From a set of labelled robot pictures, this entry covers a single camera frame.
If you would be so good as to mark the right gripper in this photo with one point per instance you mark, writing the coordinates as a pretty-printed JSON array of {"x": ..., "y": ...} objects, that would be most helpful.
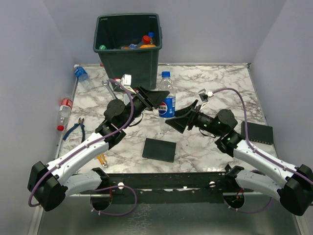
[{"x": 180, "y": 123}]

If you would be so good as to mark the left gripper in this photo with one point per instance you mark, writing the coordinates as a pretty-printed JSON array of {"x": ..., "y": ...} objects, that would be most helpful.
[{"x": 154, "y": 97}]

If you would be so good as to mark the Pepsi bottle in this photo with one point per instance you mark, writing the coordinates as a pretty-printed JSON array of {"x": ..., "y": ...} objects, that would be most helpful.
[{"x": 168, "y": 106}]

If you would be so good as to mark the orange object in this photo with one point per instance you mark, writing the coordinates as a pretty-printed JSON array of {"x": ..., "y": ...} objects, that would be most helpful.
[{"x": 148, "y": 46}]

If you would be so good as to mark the blue cap water bottle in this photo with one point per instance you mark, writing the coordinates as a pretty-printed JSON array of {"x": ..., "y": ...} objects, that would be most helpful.
[{"x": 132, "y": 46}]

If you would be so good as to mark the small red cap bottle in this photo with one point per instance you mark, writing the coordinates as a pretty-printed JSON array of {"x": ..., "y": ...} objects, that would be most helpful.
[{"x": 144, "y": 41}]

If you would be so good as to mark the blue label water bottle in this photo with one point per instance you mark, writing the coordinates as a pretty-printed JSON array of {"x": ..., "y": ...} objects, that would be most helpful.
[{"x": 152, "y": 38}]

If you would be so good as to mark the green crushed bottle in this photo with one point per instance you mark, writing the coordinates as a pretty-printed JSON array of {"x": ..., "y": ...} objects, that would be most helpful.
[{"x": 102, "y": 47}]

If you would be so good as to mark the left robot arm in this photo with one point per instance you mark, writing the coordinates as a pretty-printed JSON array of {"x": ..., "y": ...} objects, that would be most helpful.
[{"x": 49, "y": 184}]

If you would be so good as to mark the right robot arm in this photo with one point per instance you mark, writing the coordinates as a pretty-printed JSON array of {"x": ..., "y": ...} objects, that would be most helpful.
[{"x": 291, "y": 185}]

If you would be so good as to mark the dark green bin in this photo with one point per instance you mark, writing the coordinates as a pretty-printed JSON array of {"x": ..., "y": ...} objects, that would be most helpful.
[{"x": 121, "y": 30}]

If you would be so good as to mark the white smartphone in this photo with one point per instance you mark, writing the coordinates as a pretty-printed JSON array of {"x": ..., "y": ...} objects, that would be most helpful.
[{"x": 126, "y": 99}]

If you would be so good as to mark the black flat box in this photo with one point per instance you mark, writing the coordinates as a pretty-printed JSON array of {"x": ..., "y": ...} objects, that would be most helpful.
[{"x": 159, "y": 150}]

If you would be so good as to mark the steel wrench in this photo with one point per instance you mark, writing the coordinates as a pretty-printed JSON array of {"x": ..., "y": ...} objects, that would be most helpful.
[{"x": 106, "y": 84}]

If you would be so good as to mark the blue water bottle far left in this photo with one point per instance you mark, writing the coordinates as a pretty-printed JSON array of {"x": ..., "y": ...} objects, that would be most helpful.
[{"x": 83, "y": 78}]

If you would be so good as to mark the yellow utility knife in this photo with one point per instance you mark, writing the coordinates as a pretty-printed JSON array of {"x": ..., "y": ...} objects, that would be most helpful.
[{"x": 102, "y": 160}]

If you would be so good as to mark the black box at right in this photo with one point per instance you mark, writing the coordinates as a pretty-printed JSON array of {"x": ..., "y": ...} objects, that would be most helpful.
[{"x": 260, "y": 133}]

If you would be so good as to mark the red cola bottle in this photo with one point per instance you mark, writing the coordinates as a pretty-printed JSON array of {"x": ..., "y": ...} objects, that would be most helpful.
[{"x": 64, "y": 113}]

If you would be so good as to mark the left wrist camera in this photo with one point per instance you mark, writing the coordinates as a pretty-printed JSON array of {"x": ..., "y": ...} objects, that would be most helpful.
[{"x": 126, "y": 81}]

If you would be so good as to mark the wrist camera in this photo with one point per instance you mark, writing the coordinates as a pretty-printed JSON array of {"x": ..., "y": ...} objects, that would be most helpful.
[
  {"x": 205, "y": 96},
  {"x": 126, "y": 81}
]

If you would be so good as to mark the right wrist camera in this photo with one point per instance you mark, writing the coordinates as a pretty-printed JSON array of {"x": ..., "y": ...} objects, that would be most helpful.
[{"x": 205, "y": 96}]

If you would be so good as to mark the black mounting rail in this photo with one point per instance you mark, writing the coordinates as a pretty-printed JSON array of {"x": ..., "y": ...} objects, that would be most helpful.
[{"x": 166, "y": 188}]

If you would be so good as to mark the aluminium frame rail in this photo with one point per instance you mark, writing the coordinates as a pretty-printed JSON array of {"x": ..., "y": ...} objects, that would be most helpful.
[{"x": 72, "y": 217}]

